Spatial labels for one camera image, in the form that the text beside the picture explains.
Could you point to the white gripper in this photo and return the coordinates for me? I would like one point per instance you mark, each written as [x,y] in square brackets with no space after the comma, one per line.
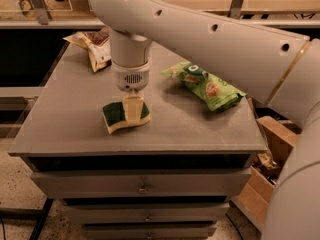
[131,78]

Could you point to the green and yellow sponge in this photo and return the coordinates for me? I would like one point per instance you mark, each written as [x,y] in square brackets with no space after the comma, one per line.
[115,119]

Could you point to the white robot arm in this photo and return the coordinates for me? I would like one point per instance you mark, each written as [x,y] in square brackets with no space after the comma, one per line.
[279,69]

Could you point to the brown chip bag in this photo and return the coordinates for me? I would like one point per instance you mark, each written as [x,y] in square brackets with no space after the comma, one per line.
[96,43]

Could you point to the green chip bag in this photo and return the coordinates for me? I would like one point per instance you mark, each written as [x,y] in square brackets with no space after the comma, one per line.
[215,92]

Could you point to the grey drawer cabinet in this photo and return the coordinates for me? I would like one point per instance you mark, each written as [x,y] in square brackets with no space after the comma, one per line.
[170,178]

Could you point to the wooden shelf with metal posts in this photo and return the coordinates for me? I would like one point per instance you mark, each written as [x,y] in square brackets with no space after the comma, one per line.
[83,14]

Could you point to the cardboard box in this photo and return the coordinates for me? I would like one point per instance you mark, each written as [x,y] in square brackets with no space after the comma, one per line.
[255,198]

